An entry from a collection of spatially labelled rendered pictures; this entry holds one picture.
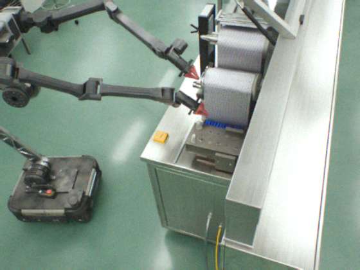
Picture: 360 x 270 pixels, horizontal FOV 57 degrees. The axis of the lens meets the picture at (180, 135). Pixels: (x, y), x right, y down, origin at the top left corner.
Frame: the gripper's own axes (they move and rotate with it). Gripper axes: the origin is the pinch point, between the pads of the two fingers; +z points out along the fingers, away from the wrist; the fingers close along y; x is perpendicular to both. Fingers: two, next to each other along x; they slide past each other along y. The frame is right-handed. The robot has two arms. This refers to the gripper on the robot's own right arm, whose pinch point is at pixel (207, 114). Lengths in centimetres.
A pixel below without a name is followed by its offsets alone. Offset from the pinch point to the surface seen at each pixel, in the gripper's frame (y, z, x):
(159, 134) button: 9.4, -15.0, -25.6
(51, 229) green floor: 51, -43, -149
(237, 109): 0.2, 9.9, 14.8
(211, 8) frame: -43, -29, 26
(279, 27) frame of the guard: 14, -4, 69
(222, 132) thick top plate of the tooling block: 6.7, 11.0, 1.9
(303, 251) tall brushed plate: 79, 26, 58
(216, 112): 0.2, 3.0, 5.4
